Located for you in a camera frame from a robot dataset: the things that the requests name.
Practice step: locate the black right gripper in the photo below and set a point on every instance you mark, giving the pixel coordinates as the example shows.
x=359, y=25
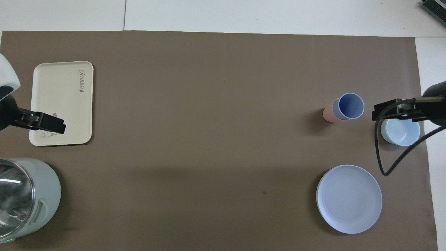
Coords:
x=437, y=104

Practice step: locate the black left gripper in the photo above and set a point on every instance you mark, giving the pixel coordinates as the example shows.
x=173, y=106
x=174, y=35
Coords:
x=7, y=113

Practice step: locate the blue plastic cup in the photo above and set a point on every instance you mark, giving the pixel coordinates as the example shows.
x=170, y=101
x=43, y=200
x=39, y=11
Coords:
x=350, y=106

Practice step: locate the pink plastic cup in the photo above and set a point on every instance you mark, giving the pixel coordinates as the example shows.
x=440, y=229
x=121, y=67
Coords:
x=328, y=113

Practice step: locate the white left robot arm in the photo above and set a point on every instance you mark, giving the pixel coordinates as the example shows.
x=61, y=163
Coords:
x=7, y=75

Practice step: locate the cream tray with rabbit print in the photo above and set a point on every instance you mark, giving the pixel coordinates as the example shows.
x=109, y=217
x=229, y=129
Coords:
x=59, y=97

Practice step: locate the light blue bowl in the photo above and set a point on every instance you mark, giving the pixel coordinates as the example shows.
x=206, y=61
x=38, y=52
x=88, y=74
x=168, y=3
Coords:
x=400, y=134

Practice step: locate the steel pot with glass lid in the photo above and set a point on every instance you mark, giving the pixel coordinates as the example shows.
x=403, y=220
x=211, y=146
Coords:
x=48, y=195

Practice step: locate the glass pot lid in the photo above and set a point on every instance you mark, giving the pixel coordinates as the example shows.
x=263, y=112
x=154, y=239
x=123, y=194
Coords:
x=14, y=195

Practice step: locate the pale blue round plate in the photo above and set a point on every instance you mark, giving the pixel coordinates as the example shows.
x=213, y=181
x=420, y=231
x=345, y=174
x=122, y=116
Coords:
x=348, y=198

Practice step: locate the grey ribbed device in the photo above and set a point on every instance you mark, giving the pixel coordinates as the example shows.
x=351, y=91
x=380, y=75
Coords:
x=435, y=7

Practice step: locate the brown paper table mat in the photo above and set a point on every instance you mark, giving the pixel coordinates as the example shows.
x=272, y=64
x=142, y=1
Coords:
x=216, y=139

